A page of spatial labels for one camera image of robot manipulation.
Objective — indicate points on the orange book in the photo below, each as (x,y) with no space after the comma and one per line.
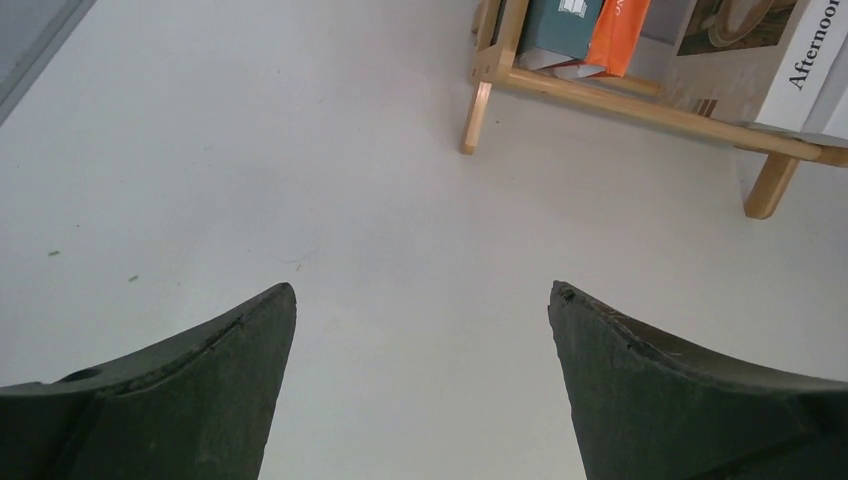
(613,42)

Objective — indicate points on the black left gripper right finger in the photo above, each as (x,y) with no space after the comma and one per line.
(646,404)

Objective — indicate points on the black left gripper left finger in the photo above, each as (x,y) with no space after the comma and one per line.
(197,405)

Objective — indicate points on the grey notebook with elastic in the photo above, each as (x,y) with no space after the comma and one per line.
(827,121)

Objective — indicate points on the white thick book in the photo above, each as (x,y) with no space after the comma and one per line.
(754,63)

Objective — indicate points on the teal Humor book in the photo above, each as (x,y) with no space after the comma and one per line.
(556,31)

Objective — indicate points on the wooden book rack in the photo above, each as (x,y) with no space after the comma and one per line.
(497,26)

